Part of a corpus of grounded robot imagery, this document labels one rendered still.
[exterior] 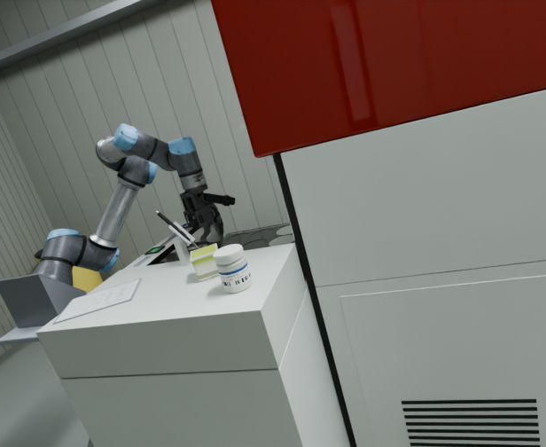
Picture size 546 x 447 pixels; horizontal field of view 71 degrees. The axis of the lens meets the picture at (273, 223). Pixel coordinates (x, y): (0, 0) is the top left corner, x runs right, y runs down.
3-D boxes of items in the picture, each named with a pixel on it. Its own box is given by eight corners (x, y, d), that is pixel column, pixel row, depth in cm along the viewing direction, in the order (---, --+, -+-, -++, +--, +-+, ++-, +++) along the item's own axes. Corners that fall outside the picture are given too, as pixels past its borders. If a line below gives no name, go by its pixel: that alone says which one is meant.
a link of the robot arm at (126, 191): (70, 258, 161) (123, 140, 155) (106, 267, 169) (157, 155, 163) (72, 270, 151) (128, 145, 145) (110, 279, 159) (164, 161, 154)
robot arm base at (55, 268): (19, 284, 142) (27, 260, 146) (57, 294, 153) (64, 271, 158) (42, 277, 135) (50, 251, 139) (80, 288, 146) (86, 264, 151)
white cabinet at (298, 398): (366, 370, 191) (331, 219, 168) (355, 615, 104) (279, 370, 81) (250, 374, 212) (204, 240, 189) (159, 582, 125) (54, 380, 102)
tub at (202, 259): (223, 264, 107) (216, 242, 105) (225, 274, 100) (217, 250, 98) (198, 273, 106) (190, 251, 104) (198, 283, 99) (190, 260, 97)
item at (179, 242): (202, 258, 117) (189, 218, 113) (197, 264, 113) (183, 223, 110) (185, 261, 119) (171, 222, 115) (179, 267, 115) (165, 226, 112)
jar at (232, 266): (256, 277, 93) (245, 241, 90) (247, 292, 86) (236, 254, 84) (230, 280, 95) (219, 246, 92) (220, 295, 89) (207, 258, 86)
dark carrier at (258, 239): (308, 222, 147) (308, 221, 146) (290, 261, 116) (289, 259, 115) (229, 236, 158) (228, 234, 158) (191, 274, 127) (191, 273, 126)
